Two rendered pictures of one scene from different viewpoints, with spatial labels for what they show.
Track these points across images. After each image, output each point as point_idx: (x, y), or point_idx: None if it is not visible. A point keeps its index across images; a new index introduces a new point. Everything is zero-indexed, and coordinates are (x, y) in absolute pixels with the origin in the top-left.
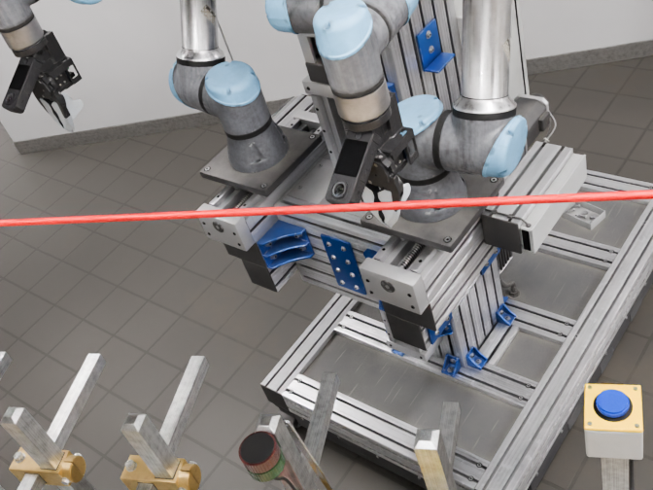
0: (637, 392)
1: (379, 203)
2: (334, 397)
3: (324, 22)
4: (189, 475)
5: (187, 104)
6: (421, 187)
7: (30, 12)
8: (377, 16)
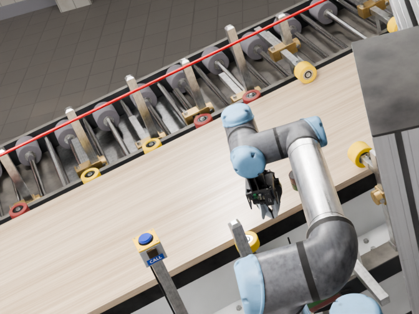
0: (138, 248)
1: (152, 81)
2: (373, 295)
3: (235, 103)
4: (371, 192)
5: None
6: None
7: None
8: (228, 134)
